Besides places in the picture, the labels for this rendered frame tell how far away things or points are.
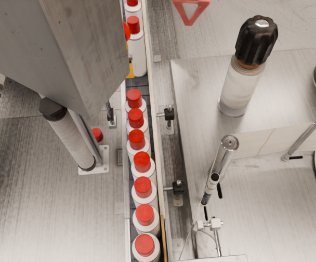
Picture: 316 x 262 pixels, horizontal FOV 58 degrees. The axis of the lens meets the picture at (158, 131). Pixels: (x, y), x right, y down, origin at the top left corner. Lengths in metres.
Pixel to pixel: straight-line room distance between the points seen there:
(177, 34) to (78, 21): 0.87
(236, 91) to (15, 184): 0.66
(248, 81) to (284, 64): 0.31
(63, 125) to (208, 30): 0.84
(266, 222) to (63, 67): 0.61
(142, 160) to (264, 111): 0.47
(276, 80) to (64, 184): 0.71
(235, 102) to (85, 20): 0.58
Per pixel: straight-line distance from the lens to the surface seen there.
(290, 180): 0.82
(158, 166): 0.73
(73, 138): 0.46
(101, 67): 0.34
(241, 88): 0.76
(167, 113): 0.80
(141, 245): 0.51
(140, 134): 0.58
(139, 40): 0.82
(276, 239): 0.77
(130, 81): 0.92
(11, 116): 1.03
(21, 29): 0.30
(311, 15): 1.34
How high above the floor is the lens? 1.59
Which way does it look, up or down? 61 degrees down
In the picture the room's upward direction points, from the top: 3 degrees counter-clockwise
